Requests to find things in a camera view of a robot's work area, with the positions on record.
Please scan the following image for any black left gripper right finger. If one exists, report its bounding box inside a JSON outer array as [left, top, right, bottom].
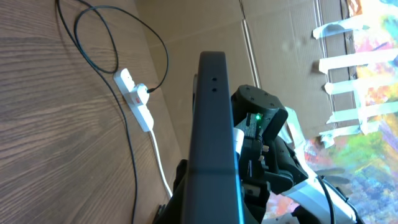
[[241, 184, 270, 223]]

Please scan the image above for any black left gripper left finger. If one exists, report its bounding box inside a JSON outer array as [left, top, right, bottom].
[[152, 159, 188, 224]]

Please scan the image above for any blue Samsung Galaxy smartphone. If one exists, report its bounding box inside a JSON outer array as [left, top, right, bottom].
[[182, 52, 244, 224]]

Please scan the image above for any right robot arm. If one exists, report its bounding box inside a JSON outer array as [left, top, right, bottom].
[[231, 85, 363, 223]]

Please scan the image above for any white charger plug adapter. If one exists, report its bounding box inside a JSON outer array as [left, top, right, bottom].
[[127, 83, 149, 106]]

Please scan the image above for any white power strip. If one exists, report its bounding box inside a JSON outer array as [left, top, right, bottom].
[[113, 68, 154, 132]]

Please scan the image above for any white power strip cord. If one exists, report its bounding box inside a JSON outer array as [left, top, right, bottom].
[[149, 129, 174, 200]]

